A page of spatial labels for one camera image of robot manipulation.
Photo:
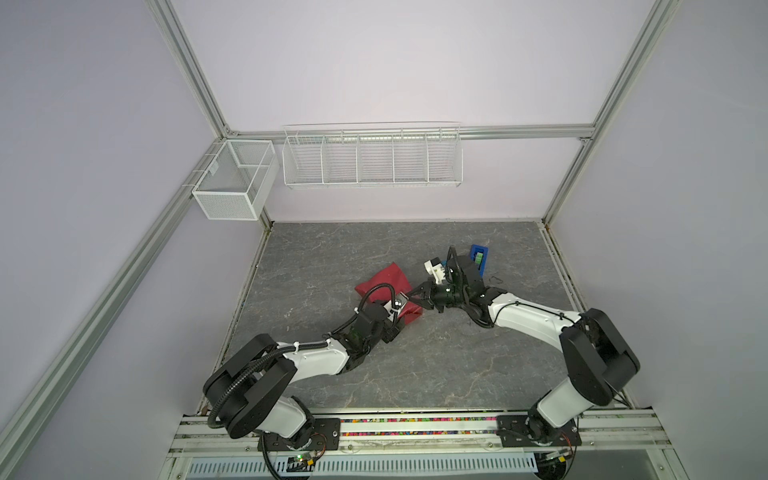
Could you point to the small white mesh basket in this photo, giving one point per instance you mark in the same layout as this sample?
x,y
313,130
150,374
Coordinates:
x,y
236,183

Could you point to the white slotted cable duct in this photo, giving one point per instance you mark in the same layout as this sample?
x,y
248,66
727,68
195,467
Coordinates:
x,y
358,466

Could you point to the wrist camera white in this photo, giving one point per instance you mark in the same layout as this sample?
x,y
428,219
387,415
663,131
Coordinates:
x,y
395,308
437,269

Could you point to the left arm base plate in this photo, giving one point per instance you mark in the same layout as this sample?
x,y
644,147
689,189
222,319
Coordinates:
x,y
319,434

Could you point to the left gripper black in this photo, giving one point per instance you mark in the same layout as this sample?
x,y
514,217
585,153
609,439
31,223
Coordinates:
x,y
392,332

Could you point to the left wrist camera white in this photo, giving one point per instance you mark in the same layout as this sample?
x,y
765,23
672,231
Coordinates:
x,y
395,308

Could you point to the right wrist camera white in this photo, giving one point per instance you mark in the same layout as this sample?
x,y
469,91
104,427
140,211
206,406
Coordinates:
x,y
437,269

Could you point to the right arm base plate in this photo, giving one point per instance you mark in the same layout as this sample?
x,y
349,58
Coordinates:
x,y
518,430

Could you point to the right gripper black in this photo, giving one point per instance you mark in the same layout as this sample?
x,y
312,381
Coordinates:
x,y
428,293

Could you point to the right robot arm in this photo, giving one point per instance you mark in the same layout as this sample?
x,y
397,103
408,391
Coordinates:
x,y
598,360

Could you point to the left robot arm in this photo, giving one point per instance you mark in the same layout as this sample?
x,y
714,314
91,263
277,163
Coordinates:
x,y
247,393

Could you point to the aluminium front rail frame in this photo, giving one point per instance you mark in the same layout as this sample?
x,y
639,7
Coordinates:
x,y
435,432

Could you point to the blue tape dispenser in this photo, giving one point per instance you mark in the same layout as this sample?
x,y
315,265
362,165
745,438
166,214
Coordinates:
x,y
479,254

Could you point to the long white wire basket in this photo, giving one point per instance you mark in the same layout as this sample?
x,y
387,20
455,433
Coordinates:
x,y
373,154

